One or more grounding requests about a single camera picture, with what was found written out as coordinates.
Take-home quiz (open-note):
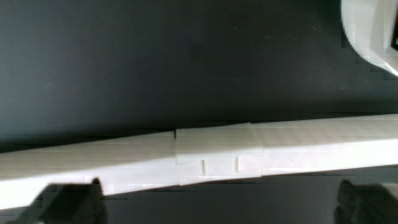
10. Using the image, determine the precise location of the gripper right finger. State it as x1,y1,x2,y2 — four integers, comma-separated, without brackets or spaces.
334,180,398,224

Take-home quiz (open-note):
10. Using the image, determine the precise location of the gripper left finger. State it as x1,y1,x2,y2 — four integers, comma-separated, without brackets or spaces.
16,178,108,224

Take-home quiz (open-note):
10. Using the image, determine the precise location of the white stool leg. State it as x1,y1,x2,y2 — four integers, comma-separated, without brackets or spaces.
341,0,398,76

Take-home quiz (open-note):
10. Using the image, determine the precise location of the white L-shaped fence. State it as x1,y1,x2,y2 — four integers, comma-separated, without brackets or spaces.
0,114,398,210

